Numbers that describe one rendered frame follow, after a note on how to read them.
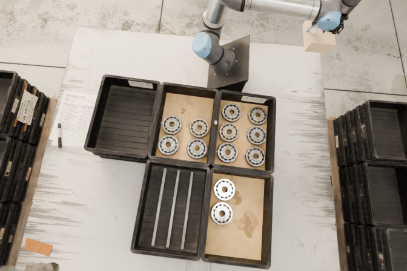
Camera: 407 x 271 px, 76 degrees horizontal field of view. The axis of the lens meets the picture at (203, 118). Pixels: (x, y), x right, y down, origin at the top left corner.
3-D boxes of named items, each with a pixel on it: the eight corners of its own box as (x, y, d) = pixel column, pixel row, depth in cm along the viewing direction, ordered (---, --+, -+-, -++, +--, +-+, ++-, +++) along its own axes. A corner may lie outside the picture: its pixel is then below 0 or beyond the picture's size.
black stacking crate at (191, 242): (150, 162, 133) (147, 158, 122) (208, 170, 134) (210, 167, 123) (135, 247, 121) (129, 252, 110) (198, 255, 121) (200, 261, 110)
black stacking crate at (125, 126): (109, 83, 145) (103, 74, 134) (163, 91, 145) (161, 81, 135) (91, 154, 133) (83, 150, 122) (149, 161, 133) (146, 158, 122)
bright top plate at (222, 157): (217, 142, 134) (217, 141, 133) (237, 143, 134) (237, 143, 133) (217, 161, 130) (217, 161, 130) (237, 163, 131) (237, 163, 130)
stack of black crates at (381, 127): (331, 119, 218) (366, 98, 176) (366, 121, 220) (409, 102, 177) (336, 167, 206) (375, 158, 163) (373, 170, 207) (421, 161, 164)
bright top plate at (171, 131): (163, 114, 136) (163, 114, 136) (183, 117, 137) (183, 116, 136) (160, 132, 133) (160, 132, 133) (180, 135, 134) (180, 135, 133)
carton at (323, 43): (302, 24, 136) (309, 14, 129) (324, 26, 136) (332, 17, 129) (304, 51, 131) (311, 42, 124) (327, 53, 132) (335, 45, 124)
